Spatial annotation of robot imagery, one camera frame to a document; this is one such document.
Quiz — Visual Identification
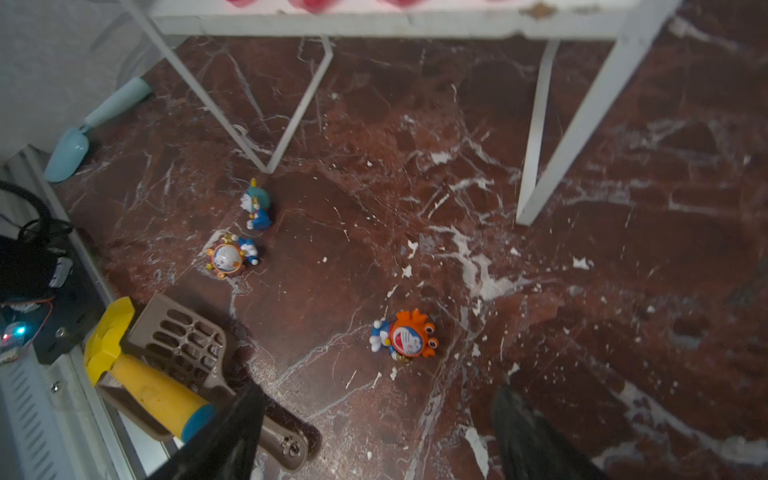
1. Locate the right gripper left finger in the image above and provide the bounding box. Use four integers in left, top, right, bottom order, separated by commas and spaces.
149, 383, 266, 480

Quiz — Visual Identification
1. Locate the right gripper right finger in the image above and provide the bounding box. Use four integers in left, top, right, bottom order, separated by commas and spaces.
492, 385, 608, 479

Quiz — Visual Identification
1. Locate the orange blue cat figurine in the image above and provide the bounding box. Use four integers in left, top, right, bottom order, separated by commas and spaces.
369, 309, 439, 362

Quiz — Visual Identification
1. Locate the pink pig toy pair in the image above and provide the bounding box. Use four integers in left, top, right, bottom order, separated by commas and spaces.
226, 0, 256, 8

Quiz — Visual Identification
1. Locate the white two-tier shelf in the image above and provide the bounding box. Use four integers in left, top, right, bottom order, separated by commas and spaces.
124, 1, 679, 226

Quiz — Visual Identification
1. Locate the yellow toy shovel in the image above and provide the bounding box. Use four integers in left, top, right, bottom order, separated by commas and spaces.
84, 297, 216, 442

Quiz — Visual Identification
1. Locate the brown slotted spatula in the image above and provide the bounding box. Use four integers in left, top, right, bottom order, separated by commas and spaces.
95, 292, 311, 473

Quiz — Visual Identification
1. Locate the small figurine left lower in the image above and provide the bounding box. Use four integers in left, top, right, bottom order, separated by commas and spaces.
205, 234, 260, 280

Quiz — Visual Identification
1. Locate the blue figurine left upper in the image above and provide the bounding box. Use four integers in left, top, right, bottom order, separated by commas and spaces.
240, 178, 273, 231

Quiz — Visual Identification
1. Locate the light blue round object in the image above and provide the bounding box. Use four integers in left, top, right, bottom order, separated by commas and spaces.
44, 77, 152, 183

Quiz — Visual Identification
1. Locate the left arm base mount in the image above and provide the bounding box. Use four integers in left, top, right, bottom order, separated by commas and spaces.
1, 181, 103, 365

